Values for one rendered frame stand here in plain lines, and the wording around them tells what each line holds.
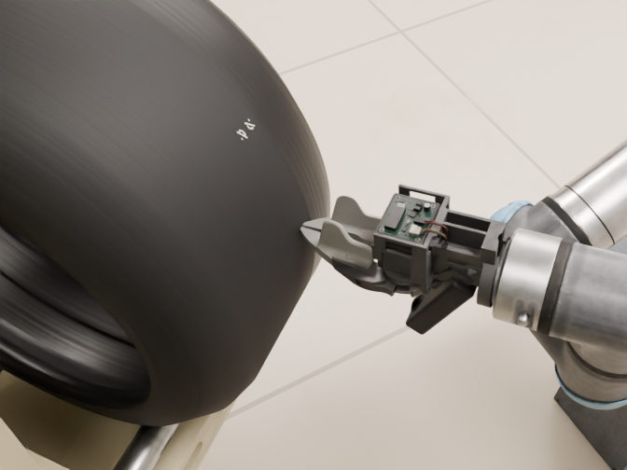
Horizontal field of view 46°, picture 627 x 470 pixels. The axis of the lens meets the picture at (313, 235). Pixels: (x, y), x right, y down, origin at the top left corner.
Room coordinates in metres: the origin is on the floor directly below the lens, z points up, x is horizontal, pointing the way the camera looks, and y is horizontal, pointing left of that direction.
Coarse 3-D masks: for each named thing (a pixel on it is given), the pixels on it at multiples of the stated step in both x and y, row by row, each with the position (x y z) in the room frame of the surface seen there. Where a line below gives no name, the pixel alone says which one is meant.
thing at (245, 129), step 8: (240, 120) 0.52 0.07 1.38; (248, 120) 0.52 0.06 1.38; (232, 128) 0.51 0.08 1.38; (240, 128) 0.51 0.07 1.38; (248, 128) 0.52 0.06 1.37; (256, 128) 0.52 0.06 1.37; (240, 136) 0.50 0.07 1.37; (248, 136) 0.51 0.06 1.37; (256, 136) 0.51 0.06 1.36; (248, 144) 0.50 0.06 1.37
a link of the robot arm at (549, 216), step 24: (624, 144) 0.57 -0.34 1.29; (600, 168) 0.55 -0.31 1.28; (624, 168) 0.54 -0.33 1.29; (576, 192) 0.53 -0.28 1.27; (600, 192) 0.52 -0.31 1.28; (624, 192) 0.52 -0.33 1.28; (504, 216) 0.52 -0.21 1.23; (528, 216) 0.52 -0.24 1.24; (552, 216) 0.51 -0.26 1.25; (576, 216) 0.50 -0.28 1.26; (600, 216) 0.50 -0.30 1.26; (624, 216) 0.50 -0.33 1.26; (576, 240) 0.48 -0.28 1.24; (600, 240) 0.48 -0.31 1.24
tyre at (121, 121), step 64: (0, 0) 0.55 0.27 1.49; (64, 0) 0.57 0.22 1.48; (128, 0) 0.58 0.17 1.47; (192, 0) 0.62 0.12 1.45; (0, 64) 0.48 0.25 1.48; (64, 64) 0.49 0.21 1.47; (128, 64) 0.51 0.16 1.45; (192, 64) 0.54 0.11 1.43; (256, 64) 0.58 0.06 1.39; (0, 128) 0.43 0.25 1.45; (64, 128) 0.44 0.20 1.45; (128, 128) 0.45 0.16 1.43; (192, 128) 0.48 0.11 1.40; (0, 192) 0.40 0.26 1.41; (64, 192) 0.40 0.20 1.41; (128, 192) 0.41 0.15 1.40; (192, 192) 0.43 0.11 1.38; (256, 192) 0.47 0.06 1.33; (320, 192) 0.54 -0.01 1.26; (0, 256) 0.65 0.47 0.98; (64, 256) 0.38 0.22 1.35; (128, 256) 0.37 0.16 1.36; (192, 256) 0.39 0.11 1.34; (256, 256) 0.42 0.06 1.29; (320, 256) 0.53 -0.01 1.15; (0, 320) 0.56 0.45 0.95; (64, 320) 0.58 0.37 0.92; (128, 320) 0.36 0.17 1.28; (192, 320) 0.36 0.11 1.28; (256, 320) 0.39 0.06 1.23; (64, 384) 0.44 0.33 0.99; (128, 384) 0.47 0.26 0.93; (192, 384) 0.34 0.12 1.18
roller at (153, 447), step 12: (144, 432) 0.40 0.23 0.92; (156, 432) 0.40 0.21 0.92; (168, 432) 0.41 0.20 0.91; (132, 444) 0.39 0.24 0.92; (144, 444) 0.39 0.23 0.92; (156, 444) 0.39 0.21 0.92; (132, 456) 0.37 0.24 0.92; (144, 456) 0.37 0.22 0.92; (156, 456) 0.38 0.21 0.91; (120, 468) 0.35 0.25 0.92; (132, 468) 0.35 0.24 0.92; (144, 468) 0.36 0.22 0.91
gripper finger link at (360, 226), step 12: (336, 204) 0.49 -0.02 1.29; (348, 204) 0.49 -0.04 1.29; (336, 216) 0.49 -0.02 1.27; (348, 216) 0.49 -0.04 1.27; (360, 216) 0.48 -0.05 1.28; (372, 216) 0.48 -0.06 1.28; (348, 228) 0.48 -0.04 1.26; (360, 228) 0.48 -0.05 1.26; (372, 228) 0.48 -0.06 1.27; (360, 240) 0.47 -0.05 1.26; (372, 240) 0.47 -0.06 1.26
